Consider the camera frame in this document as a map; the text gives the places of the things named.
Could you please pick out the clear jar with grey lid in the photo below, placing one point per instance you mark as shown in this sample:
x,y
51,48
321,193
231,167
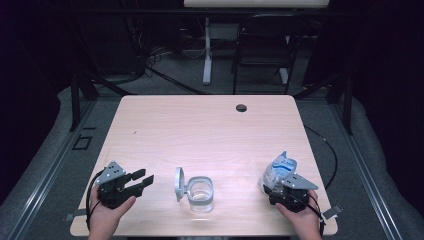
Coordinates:
x,y
200,195

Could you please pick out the person's right hand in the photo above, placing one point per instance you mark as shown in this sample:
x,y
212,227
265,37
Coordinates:
x,y
305,221

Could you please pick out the grey box under desk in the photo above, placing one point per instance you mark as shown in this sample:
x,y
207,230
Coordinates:
x,y
223,31

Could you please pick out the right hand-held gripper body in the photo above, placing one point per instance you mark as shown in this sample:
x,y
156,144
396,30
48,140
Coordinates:
x,y
298,183

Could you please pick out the short white desk leg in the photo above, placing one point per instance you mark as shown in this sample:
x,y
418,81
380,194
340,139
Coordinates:
x,y
283,75

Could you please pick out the tall white desk leg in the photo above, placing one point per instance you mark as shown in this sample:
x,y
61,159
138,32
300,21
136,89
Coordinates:
x,y
207,60

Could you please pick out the person's left hand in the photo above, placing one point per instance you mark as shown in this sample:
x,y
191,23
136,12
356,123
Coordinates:
x,y
105,218

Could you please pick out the black folding chair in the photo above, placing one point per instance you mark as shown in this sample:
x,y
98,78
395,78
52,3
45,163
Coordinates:
x,y
263,50

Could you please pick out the grey tape strip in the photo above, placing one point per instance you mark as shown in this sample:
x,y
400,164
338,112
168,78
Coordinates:
x,y
70,217

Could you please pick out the grey table edge clip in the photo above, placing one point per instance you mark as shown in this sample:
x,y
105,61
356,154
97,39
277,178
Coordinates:
x,y
331,212

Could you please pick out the white and blue plastic bag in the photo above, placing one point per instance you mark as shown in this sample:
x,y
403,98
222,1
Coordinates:
x,y
280,168

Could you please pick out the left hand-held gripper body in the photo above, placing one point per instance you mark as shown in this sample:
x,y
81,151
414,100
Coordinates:
x,y
111,173

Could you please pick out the black metal stand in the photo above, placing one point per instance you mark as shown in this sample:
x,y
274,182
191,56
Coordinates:
x,y
346,100
75,100

